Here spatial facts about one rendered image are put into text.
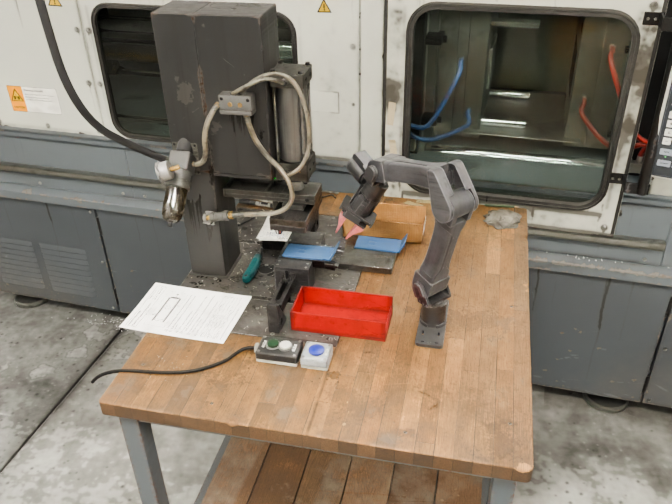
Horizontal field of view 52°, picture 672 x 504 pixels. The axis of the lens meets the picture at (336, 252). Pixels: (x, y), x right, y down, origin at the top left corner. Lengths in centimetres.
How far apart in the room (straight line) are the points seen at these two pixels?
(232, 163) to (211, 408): 63
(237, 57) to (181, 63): 15
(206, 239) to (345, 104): 75
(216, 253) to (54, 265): 153
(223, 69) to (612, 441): 201
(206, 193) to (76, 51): 110
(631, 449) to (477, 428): 139
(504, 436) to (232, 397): 62
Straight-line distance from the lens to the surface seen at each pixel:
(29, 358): 340
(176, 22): 174
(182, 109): 181
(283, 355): 169
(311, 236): 202
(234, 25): 169
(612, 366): 284
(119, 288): 328
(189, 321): 188
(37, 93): 301
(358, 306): 185
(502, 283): 201
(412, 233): 213
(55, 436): 299
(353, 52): 235
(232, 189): 189
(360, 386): 164
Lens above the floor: 204
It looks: 33 degrees down
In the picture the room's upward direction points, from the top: 1 degrees counter-clockwise
